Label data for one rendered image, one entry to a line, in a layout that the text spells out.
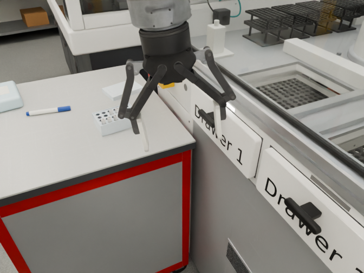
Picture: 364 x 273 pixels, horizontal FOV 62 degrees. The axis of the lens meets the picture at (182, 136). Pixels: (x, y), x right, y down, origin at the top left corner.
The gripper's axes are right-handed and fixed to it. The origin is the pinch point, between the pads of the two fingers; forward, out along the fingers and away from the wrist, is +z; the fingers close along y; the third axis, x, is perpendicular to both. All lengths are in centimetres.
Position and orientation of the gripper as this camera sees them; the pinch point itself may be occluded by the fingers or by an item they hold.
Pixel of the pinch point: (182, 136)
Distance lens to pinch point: 55.7
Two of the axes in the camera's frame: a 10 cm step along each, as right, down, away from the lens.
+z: 1.4, 8.2, 5.6
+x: -0.9, -5.5, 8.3
